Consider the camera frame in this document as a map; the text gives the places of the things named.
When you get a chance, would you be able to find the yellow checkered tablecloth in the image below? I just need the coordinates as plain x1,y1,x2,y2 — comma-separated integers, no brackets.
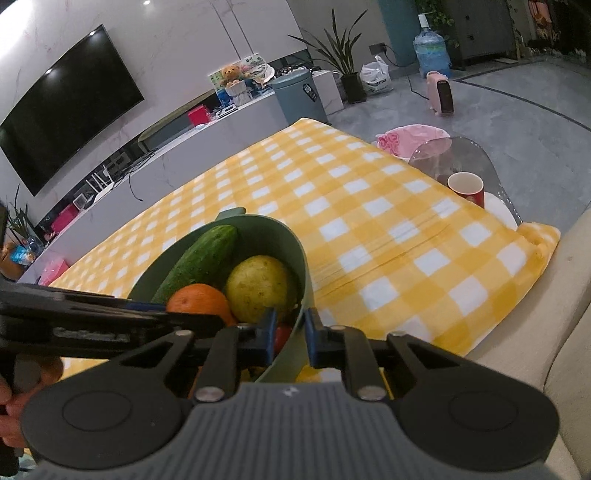
39,117,561,400

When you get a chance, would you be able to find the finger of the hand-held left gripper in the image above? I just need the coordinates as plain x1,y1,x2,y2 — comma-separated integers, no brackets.
111,298,168,313
139,311,229,346

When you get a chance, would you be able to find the white plate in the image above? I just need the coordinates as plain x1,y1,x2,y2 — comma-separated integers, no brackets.
482,191,518,230

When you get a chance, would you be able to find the pink plastic bag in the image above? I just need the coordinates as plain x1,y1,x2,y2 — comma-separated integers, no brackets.
39,258,70,287

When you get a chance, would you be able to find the person's left hand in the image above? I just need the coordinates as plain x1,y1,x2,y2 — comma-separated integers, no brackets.
0,374,35,450

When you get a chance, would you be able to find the pink box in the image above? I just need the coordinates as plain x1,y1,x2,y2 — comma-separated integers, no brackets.
50,204,79,233

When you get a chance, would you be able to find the potted plant in black pot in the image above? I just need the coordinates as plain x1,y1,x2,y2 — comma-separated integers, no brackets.
288,9,368,105

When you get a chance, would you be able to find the blue-grey trash bin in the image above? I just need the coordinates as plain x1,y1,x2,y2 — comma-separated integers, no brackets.
271,70,329,124

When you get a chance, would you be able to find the white plastic bag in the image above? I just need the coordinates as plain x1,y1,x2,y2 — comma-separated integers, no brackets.
360,55,393,97

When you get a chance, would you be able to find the brown round vase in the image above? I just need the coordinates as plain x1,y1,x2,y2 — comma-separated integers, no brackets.
0,242,25,280

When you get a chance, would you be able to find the orange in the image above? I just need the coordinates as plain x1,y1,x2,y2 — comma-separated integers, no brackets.
166,284,237,328

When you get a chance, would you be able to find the illustrated picture card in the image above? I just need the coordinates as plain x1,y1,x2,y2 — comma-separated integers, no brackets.
208,54,276,94

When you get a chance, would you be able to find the green cucumber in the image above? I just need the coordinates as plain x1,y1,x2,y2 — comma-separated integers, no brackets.
151,224,239,305

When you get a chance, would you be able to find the white router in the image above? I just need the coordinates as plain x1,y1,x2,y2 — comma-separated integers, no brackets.
87,157,117,193

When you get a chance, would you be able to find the pink floral cloth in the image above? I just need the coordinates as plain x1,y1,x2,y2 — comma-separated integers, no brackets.
376,126,451,160

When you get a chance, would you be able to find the green bowl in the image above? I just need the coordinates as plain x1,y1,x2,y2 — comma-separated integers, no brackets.
127,207,315,384

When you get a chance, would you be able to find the pink space heater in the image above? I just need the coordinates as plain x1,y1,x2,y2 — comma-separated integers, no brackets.
426,70,456,119

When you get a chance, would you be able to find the dark cabinet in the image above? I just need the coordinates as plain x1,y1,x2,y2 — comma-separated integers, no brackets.
450,0,527,59

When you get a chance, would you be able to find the small reddish fruit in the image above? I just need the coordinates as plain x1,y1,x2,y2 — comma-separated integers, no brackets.
274,324,294,354

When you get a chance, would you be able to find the red cup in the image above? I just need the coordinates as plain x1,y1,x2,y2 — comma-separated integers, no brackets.
448,172,485,208

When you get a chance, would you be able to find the blue water jug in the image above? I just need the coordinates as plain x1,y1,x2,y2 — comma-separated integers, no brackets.
412,14,452,79

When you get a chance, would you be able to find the white marble media console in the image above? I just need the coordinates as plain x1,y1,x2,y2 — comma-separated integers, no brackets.
18,69,345,284

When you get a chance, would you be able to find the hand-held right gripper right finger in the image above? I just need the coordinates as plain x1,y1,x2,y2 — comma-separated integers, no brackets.
302,307,472,401

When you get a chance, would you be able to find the black television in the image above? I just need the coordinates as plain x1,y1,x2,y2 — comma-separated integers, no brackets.
0,24,145,197

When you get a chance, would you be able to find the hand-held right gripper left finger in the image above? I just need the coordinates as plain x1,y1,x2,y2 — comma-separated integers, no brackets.
117,307,280,402

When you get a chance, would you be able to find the beige sofa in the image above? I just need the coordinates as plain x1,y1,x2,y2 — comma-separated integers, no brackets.
462,212,591,480

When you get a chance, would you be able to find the yellow-green pear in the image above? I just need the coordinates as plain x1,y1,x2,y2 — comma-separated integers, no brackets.
225,255,298,325

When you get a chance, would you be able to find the dark green soundbar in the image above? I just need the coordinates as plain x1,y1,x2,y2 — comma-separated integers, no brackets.
137,121,195,153

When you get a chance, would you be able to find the glass side table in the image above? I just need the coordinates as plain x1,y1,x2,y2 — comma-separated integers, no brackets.
409,136,522,223

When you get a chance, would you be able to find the green plant in blue vase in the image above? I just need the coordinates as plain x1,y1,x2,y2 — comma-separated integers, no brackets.
4,185,45,252

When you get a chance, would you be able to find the hanging green vine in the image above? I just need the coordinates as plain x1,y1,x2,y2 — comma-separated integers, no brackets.
414,0,462,48

